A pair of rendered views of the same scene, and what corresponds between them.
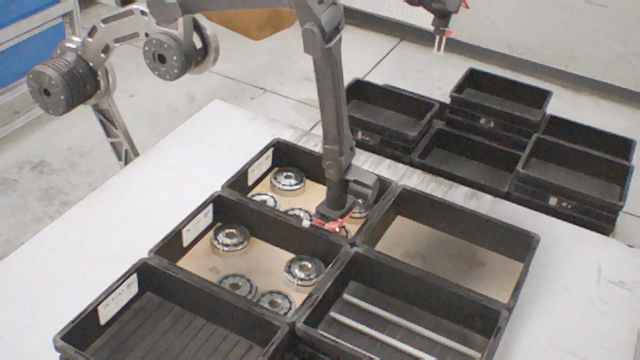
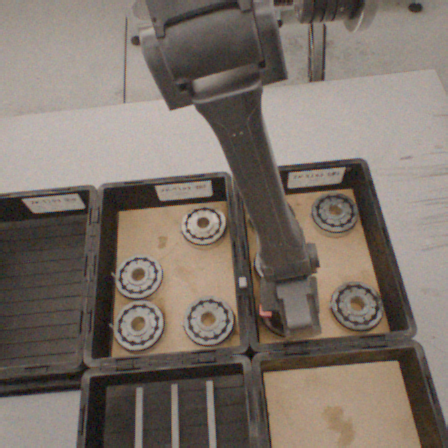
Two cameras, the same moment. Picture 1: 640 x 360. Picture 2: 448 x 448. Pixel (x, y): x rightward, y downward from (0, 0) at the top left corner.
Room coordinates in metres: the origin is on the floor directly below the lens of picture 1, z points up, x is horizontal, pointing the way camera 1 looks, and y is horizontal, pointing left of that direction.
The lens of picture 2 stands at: (1.18, -0.26, 1.72)
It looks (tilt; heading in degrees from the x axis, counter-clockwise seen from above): 60 degrees down; 67
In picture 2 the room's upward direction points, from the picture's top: 7 degrees counter-clockwise
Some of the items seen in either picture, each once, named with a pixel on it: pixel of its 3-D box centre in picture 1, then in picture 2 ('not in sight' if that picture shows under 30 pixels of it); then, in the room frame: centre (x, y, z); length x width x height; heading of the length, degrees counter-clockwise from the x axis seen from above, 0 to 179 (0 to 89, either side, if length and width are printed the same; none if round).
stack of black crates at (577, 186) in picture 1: (559, 212); not in sight; (2.18, -0.98, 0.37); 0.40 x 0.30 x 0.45; 66
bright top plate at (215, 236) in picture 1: (230, 236); (203, 224); (1.32, 0.21, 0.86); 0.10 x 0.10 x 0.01
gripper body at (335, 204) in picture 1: (336, 197); (290, 289); (1.37, -0.05, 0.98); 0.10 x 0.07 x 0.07; 150
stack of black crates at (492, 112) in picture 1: (490, 134); not in sight; (2.71, -0.77, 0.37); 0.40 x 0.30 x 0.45; 66
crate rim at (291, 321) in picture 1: (250, 253); (165, 260); (1.21, 0.14, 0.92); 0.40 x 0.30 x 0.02; 65
